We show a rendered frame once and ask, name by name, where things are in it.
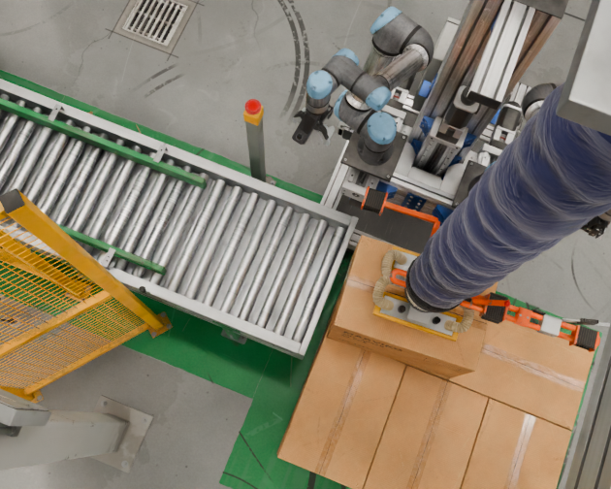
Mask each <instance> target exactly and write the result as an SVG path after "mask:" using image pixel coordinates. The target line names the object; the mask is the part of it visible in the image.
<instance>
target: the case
mask: <svg viewBox="0 0 611 489"><path fill-rule="evenodd" d="M393 246H395V245H392V244H387V243H384V242H381V241H378V240H375V239H372V238H369V237H366V236H363V235H362V236H361V238H360V240H359V242H358V244H357V246H356V248H355V251H354V253H353V255H352V258H351V261H350V264H349V267H348V270H347V273H346V277H345V280H344V283H343V286H342V288H341V292H340V295H339V298H338V303H337V306H336V310H335V313H334V316H333V319H332V322H331V326H330V329H329V332H328V335H327V338H330V339H333V340H336V341H339V342H344V343H347V344H350V345H353V346H356V347H359V348H362V349H364V350H367V351H370V352H373V353H376V354H379V355H383V356H386V357H389V358H392V359H395V360H398V361H401V362H404V363H406V364H409V365H412V366H415V367H418V368H421V369H424V370H427V371H430V372H433V373H436V374H439V375H445V376H448V377H455V376H459V375H465V374H469V373H472V372H475V371H476V368H477V364H478V360H479V356H480V352H481V348H482V344H483V341H484V337H485V333H486V329H487V325H488V320H485V319H482V318H481V316H479V313H480V311H478V310H474V316H473V319H472V320H473V321H472V324H471V326H470V327H469V329H467V331H466V332H463V333H459V335H458V338H457V341H456V342H453V341H450V340H447V339H445V338H442V337H439V336H436V335H433V334H430V333H427V332H423V331H420V330H417V329H414V328H411V327H408V326H405V325H402V324H400V323H397V322H394V321H391V320H388V319H385V318H382V317H379V316H376V315H373V314H372V313H373V310H374V306H375V302H374V301H373V298H372V296H373V295H372V294H373V291H374V290H373V289H374V286H375V285H376V282H377V281H378V280H379V279H380V277H383V275H382V274H381V273H382V271H381V264H382V260H383V257H384V255H385V253H386V252H388V250H392V248H393ZM497 287H498V282H496V283H495V284H494V285H493V286H492V287H490V288H488V289H486V290H485V291H484V292H483V293H481V294H479V295H482V296H485V295H487V294H488V293H490V292H493V293H496V290H497ZM384 292H387V293H390V294H393V295H396V296H399V297H402V298H405V294H404V289H403V288H400V287H397V286H395V285H392V284H388V285H387V286H386V287H385V289H384ZM405 299H406V298H405ZM447 312H449V313H452V314H456V315H458V316H461V317H464V309H462V308H460V307H455V308H454V309H452V310H449V311H447Z"/></svg>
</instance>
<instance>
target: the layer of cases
mask: <svg viewBox="0 0 611 489"><path fill-rule="evenodd" d="M337 303H338V302H337ZM336 306H337V304H336ZM335 310H336V307H335V308H334V311H333V313H332V316H331V318H330V321H329V324H328V326H327V329H326V331H325V334H324V336H323V339H322V342H321V343H320V345H319V348H318V351H317V353H316V356H315V358H314V361H313V363H312V366H311V368H310V371H309V373H308V376H307V379H306V381H305V385H304V388H303V390H302V393H301V395H300V398H299V400H298V402H297V405H296V407H295V410H294V412H293V415H292V417H291V420H290V422H289V425H288V428H287V430H286V433H285V435H284V438H283V440H282V443H281V445H280V448H279V449H278V452H277V458H279V459H282V460H284V461H287V462H289V463H291V464H294V465H296V466H298V467H301V468H303V469H306V470H308V471H310V472H313V473H317V474H319V475H321V476H324V477H326V478H329V479H331V480H332V481H335V482H337V483H340V484H342V485H344V486H347V487H349V488H352V489H556V488H557V484H558V481H559V477H560V474H561V470H562V466H563V460H564V457H565V453H566V451H567V447H568V444H569V440H570V437H571V433H572V432H571V431H569V430H573V426H574V422H575V419H576V415H577V412H578V408H579V406H580V402H581V399H582V395H583V392H584V388H585V385H586V381H587V377H588V374H589V370H590V367H591V364H592V361H593V357H594V354H595V352H594V351H593V352H589V350H587V349H584V348H581V347H578V346H575V345H569V341H568V340H565V339H562V338H559V337H554V338H553V337H550V336H547V335H544V334H541V333H538V332H536V330H534V329H532V328H529V327H523V326H520V325H517V324H514V323H513V322H510V321H507V320H504V321H502V322H501V323H499V324H497V323H494V322H491V321H488V325H487V329H486V333H485V337H484V341H483V344H482V348H481V352H480V356H479V360H478V364H477V368H476V371H475V372H472V373H469V374H465V375H459V376H455V377H448V376H445V375H439V374H436V373H433V372H430V371H427V370H424V369H421V368H418V367H415V366H412V365H409V364H406V363H404V362H401V361H398V360H395V359H392V358H389V357H386V356H383V355H379V354H376V353H373V352H370V351H367V350H364V349H362V348H359V347H356V346H353V345H350V344H347V343H344V342H339V341H336V340H333V339H330V338H327V335H328V332H329V329H330V326H331V322H332V319H333V316H334V313H335Z"/></svg>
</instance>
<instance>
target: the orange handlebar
mask: <svg viewBox="0 0 611 489"><path fill-rule="evenodd" d="M384 208H386V209H389V210H393V211H396V212H401V213H404V214H407V215H410V216H413V217H417V218H420V219H423V220H426V221H429V222H431V223H433V224H434V226H433V230H432V232H431V236H432V235H433V234H434V233H435V232H436V231H437V230H438V228H439V225H440V221H438V218H437V217H434V216H431V215H428V214H425V213H422V212H417V211H414V210H411V209H408V208H405V207H402V206H399V205H396V204H392V203H389V202H385V206H384ZM406 273H407V271H404V270H401V269H394V270H393V271H392V272H391V274H390V280H391V281H392V282H393V283H395V284H397V285H400V286H403V287H406V285H405V281H403V280H400V279H397V278H396V275H401V276H404V277H406ZM472 299H486V297H485V296H482V295H477V296H475V297H472ZM460 306H463V307H466V308H469V309H472V310H478V311H481V312H482V311H483V307H481V306H478V305H475V304H473V303H470V302H467V301H463V302H462V303H461V304H460ZM508 310H511V311H514V312H516V313H515V317H514V316H511V315H508V314H507V315H506V317H505V320H507V321H510V322H513V323H514V324H517V325H520V326H523V327H529V328H532V329H534V330H537V331H539V330H540V327H541V326H540V325H538V324H535V323H531V322H530V320H531V318H535V319H538V320H542V318H543V315H541V314H538V313H535V312H532V310H527V309H524V308H521V307H515V306H512V305H510V306H509V307H508ZM561 327H562V328H564V329H567V330H571V331H575V330H576V326H574V325H571V324H568V323H565V322H562V324H561ZM558 337H559V338H562V339H565V340H568V341H571V342H572V341H573V339H574V337H573V336H570V335H568V334H565V333H562V332H559V335H558Z"/></svg>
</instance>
